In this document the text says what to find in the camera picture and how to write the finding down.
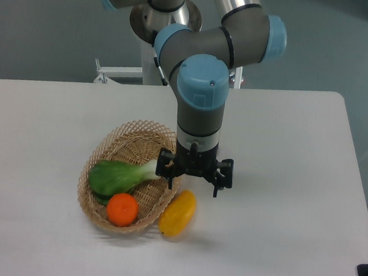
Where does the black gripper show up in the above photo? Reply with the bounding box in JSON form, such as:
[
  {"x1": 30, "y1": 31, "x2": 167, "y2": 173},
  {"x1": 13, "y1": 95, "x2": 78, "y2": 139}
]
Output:
[{"x1": 155, "y1": 142, "x2": 234, "y2": 198}]

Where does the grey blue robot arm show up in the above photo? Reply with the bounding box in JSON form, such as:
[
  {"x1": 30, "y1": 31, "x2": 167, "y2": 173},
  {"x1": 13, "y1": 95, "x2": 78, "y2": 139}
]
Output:
[{"x1": 101, "y1": 0, "x2": 287, "y2": 191}]

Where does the yellow bumpy fruit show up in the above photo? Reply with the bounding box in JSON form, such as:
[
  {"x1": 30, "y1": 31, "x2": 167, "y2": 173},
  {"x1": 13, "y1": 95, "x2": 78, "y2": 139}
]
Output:
[{"x1": 158, "y1": 190, "x2": 197, "y2": 237}]

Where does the orange fruit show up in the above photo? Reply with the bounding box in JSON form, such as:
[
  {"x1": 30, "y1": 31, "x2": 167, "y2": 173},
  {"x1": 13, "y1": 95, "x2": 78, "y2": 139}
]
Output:
[{"x1": 106, "y1": 193, "x2": 139, "y2": 227}]

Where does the green bok choy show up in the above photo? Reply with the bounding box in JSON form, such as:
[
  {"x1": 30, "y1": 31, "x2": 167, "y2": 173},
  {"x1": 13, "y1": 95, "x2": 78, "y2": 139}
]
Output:
[{"x1": 88, "y1": 159, "x2": 160, "y2": 205}]

